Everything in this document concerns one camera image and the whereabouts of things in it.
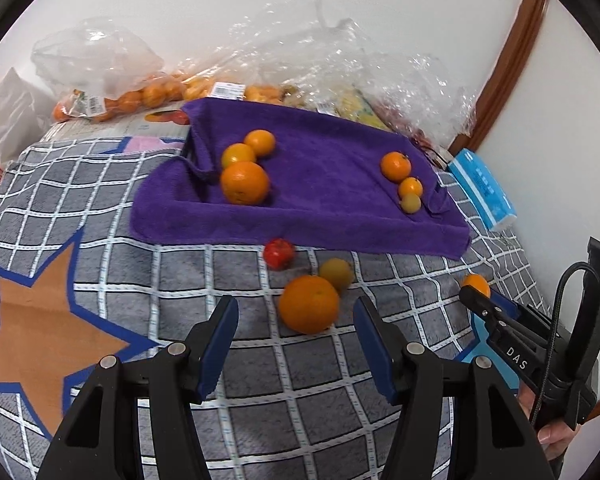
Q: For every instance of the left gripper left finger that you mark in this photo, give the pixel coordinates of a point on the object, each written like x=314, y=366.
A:
x=99, y=436

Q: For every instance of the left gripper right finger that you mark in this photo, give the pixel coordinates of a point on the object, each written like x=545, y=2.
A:
x=492, y=437

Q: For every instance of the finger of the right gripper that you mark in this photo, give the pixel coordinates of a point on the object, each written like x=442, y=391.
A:
x=507, y=337

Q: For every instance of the pale yellow small fruit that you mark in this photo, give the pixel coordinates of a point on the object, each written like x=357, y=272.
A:
x=411, y=203

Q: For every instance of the small orange tangerine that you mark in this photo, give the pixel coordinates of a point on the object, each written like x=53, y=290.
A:
x=410, y=185

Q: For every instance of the yellow green small fruit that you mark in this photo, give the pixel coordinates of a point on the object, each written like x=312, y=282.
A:
x=337, y=272

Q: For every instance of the large orange with stem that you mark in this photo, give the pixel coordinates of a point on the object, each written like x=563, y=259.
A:
x=395, y=167

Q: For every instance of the small red apple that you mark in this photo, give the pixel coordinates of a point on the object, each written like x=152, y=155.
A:
x=278, y=254

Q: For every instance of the large round orange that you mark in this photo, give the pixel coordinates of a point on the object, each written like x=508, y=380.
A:
x=245, y=183

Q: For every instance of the yellow orange mandarin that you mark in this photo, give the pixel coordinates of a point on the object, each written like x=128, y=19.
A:
x=237, y=152

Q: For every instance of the oval orange kumquat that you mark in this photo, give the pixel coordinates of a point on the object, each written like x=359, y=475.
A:
x=261, y=141

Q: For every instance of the person's right hand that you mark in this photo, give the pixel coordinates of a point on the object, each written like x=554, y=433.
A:
x=554, y=437

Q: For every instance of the blue tissue pack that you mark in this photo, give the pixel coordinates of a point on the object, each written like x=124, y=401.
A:
x=494, y=208

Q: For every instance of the grey checkered star cloth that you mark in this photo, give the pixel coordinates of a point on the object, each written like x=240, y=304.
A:
x=288, y=406

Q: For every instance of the purple towel covered tray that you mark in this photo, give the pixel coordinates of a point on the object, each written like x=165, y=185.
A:
x=327, y=190

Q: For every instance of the yellow snack package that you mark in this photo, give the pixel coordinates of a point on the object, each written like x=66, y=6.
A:
x=350, y=104

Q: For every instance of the fruit printed cardboard box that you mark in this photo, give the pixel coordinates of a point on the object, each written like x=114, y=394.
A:
x=167, y=122

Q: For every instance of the white plastic bag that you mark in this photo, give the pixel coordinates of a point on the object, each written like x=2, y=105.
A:
x=25, y=116

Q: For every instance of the clear bag of oranges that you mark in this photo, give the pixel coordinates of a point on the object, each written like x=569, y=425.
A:
x=100, y=70

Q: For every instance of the large crumpled clear plastic bag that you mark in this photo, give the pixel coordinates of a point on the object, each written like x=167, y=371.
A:
x=293, y=45

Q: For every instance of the brown wooden door frame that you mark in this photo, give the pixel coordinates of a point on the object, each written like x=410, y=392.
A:
x=508, y=68

